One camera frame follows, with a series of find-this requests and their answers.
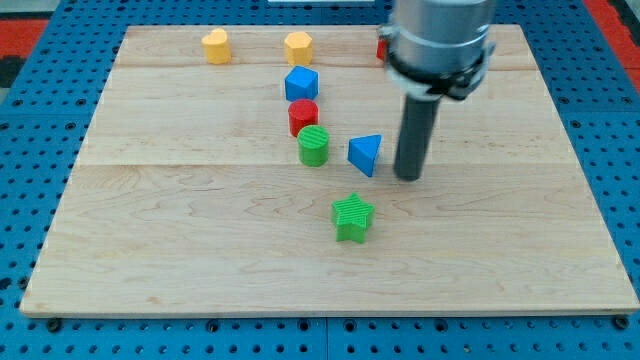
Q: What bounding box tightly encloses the blue cube block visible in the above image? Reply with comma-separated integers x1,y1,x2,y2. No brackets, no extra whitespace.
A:
285,66,319,102

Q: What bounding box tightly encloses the green cylinder block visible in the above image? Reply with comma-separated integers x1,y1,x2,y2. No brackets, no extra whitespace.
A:
297,125,330,167

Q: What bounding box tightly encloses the red block behind arm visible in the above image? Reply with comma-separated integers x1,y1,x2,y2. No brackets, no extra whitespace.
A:
376,38,387,62

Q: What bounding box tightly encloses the red cylinder block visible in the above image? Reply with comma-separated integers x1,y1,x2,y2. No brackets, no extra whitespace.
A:
288,99,319,137

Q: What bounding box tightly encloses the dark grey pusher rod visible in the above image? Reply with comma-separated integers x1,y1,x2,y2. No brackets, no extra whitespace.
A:
393,95,440,182

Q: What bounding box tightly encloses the blue triangle block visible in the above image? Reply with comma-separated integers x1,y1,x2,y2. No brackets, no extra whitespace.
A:
347,134,382,177

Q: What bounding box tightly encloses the yellow heart block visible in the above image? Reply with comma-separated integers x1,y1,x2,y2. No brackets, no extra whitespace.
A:
201,27,232,65

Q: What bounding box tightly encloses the light wooden board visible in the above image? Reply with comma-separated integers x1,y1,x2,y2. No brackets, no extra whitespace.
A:
21,25,639,318

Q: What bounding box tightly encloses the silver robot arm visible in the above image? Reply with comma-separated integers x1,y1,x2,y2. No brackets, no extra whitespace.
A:
378,0,497,101

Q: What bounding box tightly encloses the green star block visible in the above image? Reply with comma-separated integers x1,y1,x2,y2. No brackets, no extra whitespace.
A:
331,193,375,244

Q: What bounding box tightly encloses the yellow pentagon block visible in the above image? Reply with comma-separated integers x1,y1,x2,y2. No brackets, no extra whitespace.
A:
284,31,313,66

